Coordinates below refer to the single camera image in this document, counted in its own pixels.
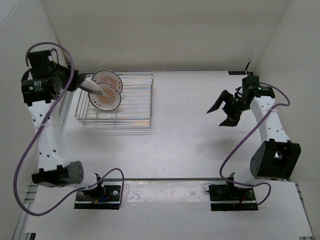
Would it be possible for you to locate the small dark wall label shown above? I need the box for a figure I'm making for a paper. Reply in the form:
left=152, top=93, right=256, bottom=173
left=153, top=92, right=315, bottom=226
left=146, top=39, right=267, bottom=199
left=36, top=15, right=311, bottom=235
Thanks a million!
left=228, top=70, right=246, bottom=75

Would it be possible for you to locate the chrome wire dish rack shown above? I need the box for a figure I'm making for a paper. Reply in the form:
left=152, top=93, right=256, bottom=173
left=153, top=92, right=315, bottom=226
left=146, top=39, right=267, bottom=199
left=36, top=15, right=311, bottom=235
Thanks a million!
left=75, top=72, right=154, bottom=134

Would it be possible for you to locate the orange sunburst plate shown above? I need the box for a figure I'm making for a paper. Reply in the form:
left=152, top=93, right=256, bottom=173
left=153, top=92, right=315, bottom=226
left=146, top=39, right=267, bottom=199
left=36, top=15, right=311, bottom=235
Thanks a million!
left=91, top=69, right=123, bottom=94
left=88, top=82, right=122, bottom=112

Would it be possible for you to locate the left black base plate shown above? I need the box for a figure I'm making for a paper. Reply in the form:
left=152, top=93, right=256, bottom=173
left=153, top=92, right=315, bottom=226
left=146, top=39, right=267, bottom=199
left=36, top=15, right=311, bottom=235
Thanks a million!
left=74, top=182, right=123, bottom=210

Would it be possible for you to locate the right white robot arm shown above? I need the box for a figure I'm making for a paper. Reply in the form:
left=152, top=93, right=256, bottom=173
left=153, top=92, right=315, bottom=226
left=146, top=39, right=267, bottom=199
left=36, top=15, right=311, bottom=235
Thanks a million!
left=208, top=75, right=301, bottom=200

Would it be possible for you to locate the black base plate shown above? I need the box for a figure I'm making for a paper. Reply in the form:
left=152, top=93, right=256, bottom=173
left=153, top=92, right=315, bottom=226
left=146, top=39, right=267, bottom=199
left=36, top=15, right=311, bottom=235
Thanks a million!
left=203, top=183, right=258, bottom=212
left=74, top=182, right=123, bottom=210

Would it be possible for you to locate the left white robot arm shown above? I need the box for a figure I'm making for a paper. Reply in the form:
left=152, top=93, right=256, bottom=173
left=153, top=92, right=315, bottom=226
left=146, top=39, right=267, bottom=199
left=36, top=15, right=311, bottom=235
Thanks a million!
left=21, top=50, right=105, bottom=200

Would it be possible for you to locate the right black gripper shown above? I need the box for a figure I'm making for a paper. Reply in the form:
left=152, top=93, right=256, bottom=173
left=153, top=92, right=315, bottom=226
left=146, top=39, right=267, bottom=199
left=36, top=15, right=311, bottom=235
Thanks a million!
left=207, top=90, right=251, bottom=128

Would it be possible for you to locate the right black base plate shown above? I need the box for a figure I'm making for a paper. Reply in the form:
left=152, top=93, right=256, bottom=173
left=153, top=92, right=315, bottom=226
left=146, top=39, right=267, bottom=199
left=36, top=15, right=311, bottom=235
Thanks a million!
left=203, top=183, right=258, bottom=212

